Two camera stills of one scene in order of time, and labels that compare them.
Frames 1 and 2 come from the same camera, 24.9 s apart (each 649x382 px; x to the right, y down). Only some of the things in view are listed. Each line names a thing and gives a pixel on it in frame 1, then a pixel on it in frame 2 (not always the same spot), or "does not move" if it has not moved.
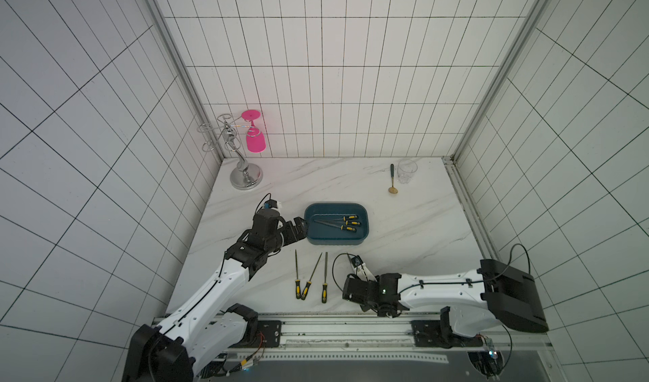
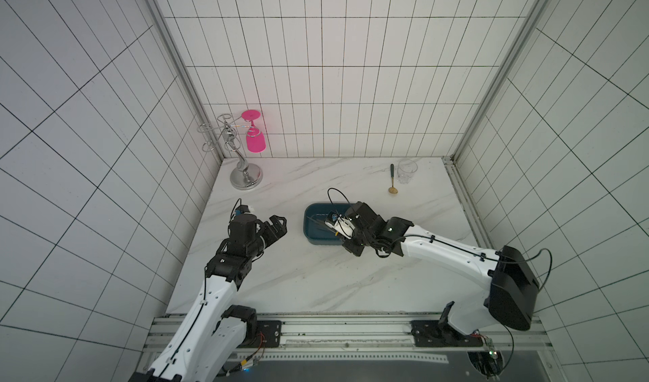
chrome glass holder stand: x=246 y=175 does not move
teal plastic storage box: x=337 y=223 does not move
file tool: x=297 y=281 -> x=324 y=225
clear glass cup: x=406 y=168 does not move
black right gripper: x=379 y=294 -> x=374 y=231
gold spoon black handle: x=392 y=189 does not move
